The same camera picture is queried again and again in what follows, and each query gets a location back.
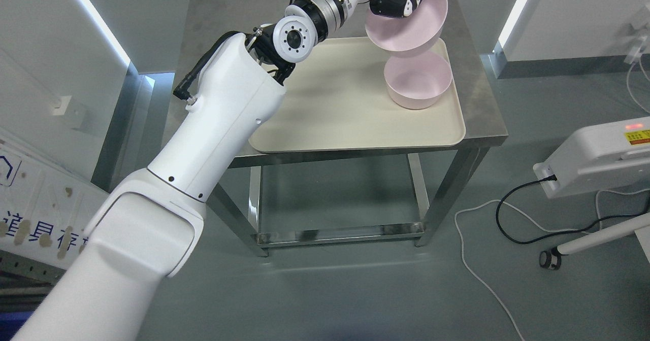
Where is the pink bowl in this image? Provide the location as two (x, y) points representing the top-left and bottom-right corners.
(365, 0), (449, 56)
(383, 51), (453, 110)

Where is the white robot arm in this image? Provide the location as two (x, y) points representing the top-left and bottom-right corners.
(13, 0), (368, 340)

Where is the metal shelf rack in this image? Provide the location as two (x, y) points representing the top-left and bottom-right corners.
(1, 265), (66, 313)

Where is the cream plastic tray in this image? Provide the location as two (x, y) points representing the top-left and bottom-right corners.
(249, 37), (466, 153)

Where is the stainless steel table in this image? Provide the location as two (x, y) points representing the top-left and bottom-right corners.
(207, 0), (508, 256)

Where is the white equipment box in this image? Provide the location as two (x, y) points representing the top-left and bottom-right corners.
(533, 117), (649, 198)

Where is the white stand leg with caster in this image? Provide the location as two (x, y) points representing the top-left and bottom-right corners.
(539, 213), (649, 271)

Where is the white signboard with blue text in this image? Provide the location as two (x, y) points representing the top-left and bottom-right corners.
(1, 140), (108, 269)

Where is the black power cable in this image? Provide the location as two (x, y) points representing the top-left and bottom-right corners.
(495, 176), (650, 245)

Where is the white wall plug adapter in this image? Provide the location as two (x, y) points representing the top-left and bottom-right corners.
(624, 19), (649, 65)

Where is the white floor cable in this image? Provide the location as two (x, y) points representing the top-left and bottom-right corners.
(453, 199), (590, 341)

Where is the white wall socket box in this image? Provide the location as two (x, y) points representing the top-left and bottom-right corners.
(52, 95), (88, 130)

